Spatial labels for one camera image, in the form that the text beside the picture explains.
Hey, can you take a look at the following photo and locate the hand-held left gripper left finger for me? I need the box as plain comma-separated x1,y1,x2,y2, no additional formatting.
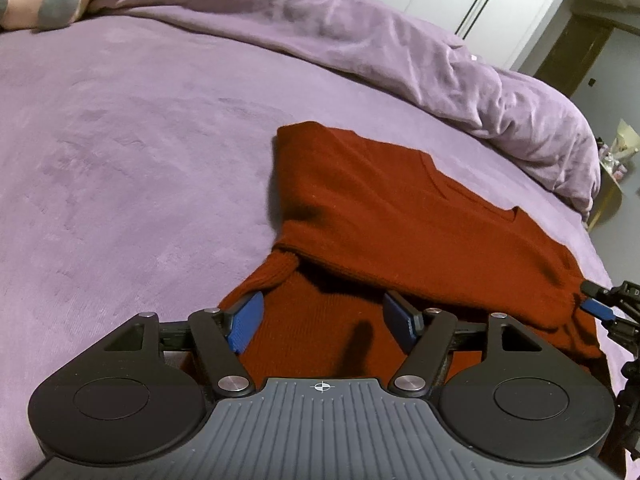
102,291,265,398

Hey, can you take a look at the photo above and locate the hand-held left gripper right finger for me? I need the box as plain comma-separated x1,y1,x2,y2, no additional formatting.
382,292,544,399

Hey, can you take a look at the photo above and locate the red knit sweater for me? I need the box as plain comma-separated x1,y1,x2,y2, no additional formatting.
218,121,610,391

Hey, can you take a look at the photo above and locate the gold round side table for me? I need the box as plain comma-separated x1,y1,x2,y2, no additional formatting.
587,169,626,232

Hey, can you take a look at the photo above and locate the purple bed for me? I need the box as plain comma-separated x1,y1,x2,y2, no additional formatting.
0,10,627,480

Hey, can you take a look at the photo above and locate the brown wooden door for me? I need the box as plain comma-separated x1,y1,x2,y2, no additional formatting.
519,12,614,97

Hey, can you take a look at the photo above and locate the purple blanket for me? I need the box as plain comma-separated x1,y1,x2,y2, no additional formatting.
87,0,602,222

